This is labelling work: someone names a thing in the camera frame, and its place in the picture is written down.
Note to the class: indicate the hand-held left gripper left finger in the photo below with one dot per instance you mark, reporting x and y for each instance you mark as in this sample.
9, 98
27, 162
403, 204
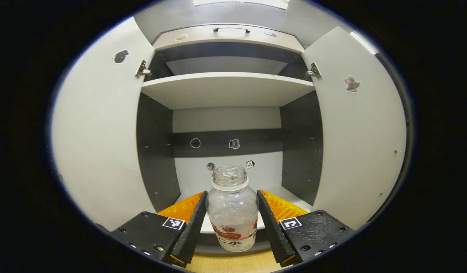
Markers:
191, 235

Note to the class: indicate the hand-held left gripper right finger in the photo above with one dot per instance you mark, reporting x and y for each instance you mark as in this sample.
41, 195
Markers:
275, 235

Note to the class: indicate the clear bottle with red label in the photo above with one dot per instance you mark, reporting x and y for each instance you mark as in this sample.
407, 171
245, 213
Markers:
231, 212

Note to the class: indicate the white and grey cabinet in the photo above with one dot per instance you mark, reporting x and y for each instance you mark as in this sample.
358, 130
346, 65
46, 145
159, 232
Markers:
226, 117

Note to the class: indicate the white cabinet door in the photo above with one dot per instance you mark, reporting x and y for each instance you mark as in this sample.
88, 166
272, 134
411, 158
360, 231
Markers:
362, 144
101, 132

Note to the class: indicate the white cabinet shelf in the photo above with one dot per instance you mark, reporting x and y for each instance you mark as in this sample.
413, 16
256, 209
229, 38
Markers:
226, 89
298, 197

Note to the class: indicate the metal door hinge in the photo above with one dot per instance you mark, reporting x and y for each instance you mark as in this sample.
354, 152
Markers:
142, 71
315, 71

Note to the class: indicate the white cabinet drawer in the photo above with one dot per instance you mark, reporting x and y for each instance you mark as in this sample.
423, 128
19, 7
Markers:
218, 40

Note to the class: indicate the ceiling light panel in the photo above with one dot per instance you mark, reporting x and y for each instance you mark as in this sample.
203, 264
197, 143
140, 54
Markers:
364, 43
256, 3

